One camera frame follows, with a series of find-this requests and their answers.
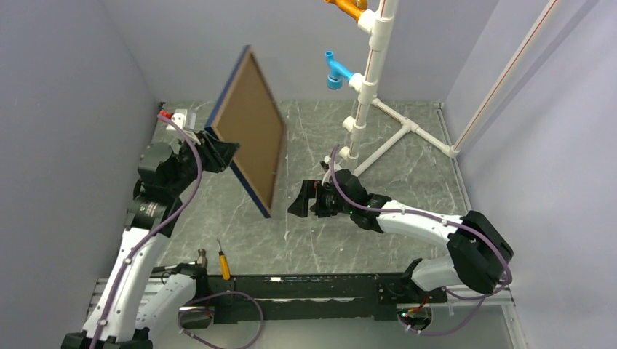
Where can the blue picture frame with photo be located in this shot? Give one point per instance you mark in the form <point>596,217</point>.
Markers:
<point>246,113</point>

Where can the yellow handled screwdriver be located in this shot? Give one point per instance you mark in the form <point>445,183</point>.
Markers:
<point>224,267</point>

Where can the aluminium extrusion frame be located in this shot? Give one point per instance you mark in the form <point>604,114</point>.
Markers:
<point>457,297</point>

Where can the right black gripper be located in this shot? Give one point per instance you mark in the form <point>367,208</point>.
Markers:
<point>310,188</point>

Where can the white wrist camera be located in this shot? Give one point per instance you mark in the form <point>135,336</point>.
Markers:
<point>329,167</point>
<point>180,122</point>

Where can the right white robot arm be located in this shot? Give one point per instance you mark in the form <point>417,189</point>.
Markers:
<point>477,254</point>

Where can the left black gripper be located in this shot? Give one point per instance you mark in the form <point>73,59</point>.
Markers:
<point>217,153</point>

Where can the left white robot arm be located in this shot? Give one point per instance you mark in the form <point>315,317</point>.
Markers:
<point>120,319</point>

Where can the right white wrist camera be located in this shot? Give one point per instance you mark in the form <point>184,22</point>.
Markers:
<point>329,167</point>

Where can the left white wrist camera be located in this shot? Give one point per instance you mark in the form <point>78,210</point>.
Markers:
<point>180,122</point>

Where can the blue pipe fitting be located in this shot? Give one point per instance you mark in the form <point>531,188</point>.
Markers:
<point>338,72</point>

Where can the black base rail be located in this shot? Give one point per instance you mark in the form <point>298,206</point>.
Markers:
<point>376,296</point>

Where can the white diagonal PVC pole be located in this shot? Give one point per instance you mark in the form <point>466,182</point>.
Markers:
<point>477,118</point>

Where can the white PVC pipe stand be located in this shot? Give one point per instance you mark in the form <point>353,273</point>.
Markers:
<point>416,48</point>

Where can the orange pipe fitting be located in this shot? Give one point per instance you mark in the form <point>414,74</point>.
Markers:
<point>353,8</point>

